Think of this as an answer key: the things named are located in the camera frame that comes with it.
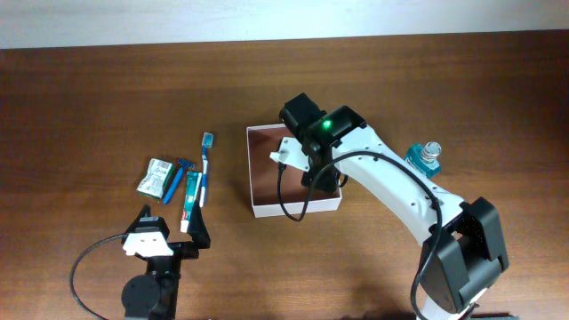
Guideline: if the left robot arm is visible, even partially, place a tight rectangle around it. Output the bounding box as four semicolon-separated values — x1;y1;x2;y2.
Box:
121;204;211;320

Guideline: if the blue Listerine mouthwash bottle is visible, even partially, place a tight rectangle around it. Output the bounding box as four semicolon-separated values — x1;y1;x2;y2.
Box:
405;141;442;179

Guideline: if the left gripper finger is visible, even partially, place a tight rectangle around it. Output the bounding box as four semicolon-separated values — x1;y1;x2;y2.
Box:
124;204;150;235
187;203;211;249

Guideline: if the blue white toothbrush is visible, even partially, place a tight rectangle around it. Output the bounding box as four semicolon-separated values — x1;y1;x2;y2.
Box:
199;132;213;208

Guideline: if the green white toothpaste tube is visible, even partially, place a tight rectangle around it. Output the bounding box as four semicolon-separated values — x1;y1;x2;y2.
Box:
180;171;202;233

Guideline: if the left black cable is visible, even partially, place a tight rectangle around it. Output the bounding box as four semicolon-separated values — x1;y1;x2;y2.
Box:
68;233;130;320

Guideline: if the blue disposable razor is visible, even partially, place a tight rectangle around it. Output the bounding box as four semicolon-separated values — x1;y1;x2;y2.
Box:
163;158;195;204

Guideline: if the green white soap packet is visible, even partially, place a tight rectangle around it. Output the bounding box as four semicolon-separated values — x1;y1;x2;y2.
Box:
136;158;174;199

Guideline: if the white square cardboard box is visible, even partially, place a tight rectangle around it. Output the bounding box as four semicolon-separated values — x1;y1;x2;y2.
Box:
245;123;343;219

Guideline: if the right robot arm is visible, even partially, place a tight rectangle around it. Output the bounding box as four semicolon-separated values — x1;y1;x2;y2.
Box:
271;93;509;319

